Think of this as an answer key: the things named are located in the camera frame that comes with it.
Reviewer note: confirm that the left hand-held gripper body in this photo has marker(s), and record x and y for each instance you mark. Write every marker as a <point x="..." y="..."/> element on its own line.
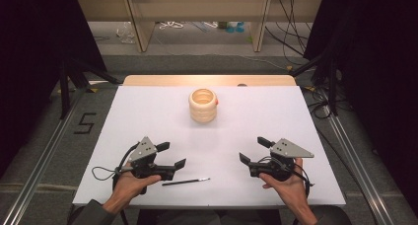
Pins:
<point x="144" y="159"/>

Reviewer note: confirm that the cream ribbed holder cup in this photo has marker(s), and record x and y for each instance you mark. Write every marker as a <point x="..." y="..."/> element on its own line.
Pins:
<point x="203" y="110"/>

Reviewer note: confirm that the thin black brush pen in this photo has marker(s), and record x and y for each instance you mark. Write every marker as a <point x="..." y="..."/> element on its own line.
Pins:
<point x="184" y="182"/>

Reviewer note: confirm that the white table mat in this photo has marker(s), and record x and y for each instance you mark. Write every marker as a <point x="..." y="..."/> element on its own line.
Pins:
<point x="210" y="146"/>

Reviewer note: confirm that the aluminium floor rail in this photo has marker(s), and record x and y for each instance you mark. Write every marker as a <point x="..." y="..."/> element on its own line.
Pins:
<point x="39" y="172"/>
<point x="358" y="165"/>

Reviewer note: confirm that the clear plastic bag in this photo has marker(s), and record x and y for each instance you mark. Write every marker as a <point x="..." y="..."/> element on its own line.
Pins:
<point x="126" y="32"/>

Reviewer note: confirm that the blue plastic cups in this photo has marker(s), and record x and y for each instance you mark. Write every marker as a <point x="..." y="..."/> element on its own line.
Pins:
<point x="235" y="27"/>

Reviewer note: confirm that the dark curtain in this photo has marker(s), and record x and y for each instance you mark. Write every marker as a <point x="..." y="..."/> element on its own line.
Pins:
<point x="378" y="70"/>
<point x="29" y="54"/>

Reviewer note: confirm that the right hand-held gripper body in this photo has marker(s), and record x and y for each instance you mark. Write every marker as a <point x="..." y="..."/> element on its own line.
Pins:
<point x="282" y="152"/>

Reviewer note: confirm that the person's dark lap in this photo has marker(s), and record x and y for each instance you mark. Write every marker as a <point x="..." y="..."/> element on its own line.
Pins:
<point x="210" y="217"/>

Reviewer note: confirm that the person's right hand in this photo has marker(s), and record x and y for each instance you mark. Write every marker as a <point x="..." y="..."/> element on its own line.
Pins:
<point x="292" y="190"/>

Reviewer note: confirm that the black metal stand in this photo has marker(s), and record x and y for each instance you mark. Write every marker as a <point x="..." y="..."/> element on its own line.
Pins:
<point x="65" y="87"/>
<point x="332" y="87"/>

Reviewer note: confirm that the person's left hand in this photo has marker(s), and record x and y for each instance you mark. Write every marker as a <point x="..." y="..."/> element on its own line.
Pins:
<point x="129" y="187"/>

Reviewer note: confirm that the light wooden desk frame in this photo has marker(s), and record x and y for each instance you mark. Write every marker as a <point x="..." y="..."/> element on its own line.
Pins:
<point x="197" y="8"/>

